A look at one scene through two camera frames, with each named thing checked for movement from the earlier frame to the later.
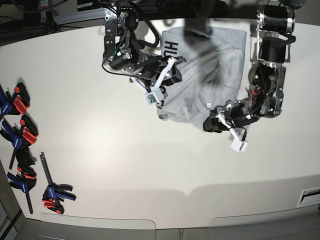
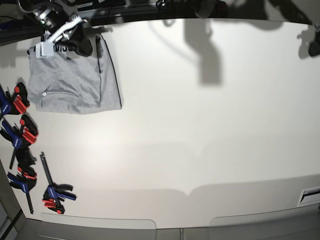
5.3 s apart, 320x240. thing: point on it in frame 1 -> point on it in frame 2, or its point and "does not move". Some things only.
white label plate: [309, 197] does not move
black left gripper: [148, 67] -> [51, 19]
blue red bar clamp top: [17, 103] does not move
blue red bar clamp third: [25, 181] does not move
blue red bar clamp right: [54, 193] does not move
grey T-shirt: [212, 74] -> [68, 82]
